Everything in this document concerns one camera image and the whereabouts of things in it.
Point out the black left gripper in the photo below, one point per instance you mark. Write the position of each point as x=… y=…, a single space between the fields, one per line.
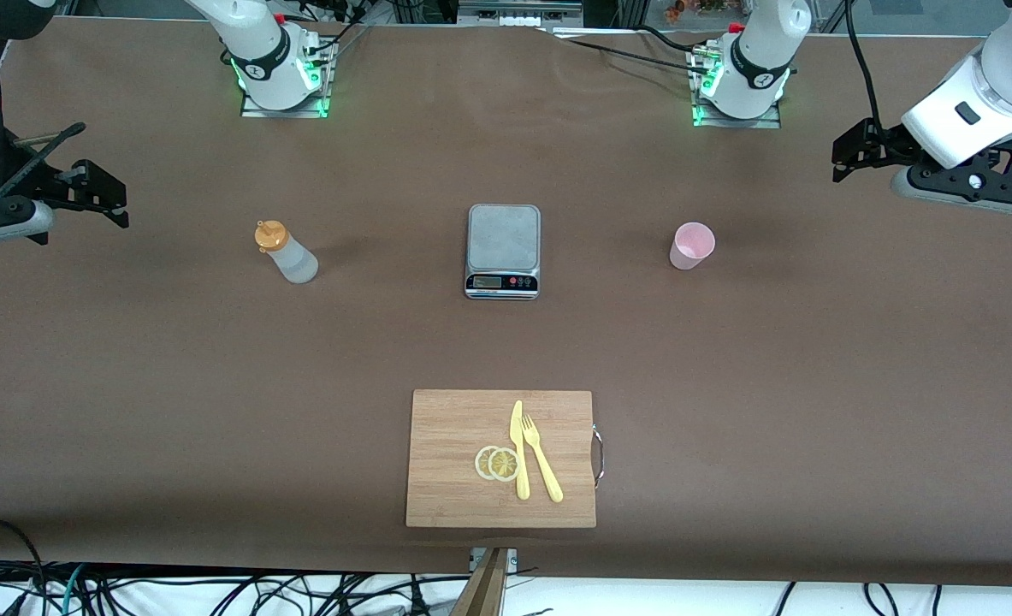
x=885 y=143

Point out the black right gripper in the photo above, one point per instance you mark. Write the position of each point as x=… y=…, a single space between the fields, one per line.
x=16 y=174

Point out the sauce bottle with orange cap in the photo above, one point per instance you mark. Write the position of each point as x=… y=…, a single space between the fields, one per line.
x=296 y=265

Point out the pink plastic cup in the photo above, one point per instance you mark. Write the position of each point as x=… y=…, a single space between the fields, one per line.
x=685 y=257

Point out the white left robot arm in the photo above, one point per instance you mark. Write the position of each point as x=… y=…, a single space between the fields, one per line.
x=758 y=64

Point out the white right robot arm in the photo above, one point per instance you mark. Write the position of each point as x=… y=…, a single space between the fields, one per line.
x=257 y=60

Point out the orange flowers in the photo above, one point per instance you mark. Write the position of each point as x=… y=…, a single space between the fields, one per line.
x=673 y=12

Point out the brown table cover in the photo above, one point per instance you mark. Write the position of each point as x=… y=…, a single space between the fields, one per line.
x=728 y=385

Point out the silver digital kitchen scale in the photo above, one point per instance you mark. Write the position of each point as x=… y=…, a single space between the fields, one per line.
x=503 y=239

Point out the wooden cutting board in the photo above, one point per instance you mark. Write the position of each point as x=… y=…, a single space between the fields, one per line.
x=446 y=462

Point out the grey metal rack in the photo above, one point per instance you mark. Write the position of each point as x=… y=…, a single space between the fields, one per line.
x=518 y=7

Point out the yellow lemon slice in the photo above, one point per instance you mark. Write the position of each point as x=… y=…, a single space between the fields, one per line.
x=480 y=463
x=503 y=464

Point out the yellow plastic fork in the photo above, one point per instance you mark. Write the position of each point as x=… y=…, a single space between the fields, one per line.
x=547 y=479

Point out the yellow plastic knife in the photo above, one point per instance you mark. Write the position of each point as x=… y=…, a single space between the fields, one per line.
x=523 y=479

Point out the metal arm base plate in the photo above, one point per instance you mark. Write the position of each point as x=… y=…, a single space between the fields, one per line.
x=249 y=111
x=771 y=122

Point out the metal post bracket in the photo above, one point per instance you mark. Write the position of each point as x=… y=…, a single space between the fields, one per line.
x=512 y=558

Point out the wooden post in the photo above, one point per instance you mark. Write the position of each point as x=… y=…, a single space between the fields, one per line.
x=484 y=590

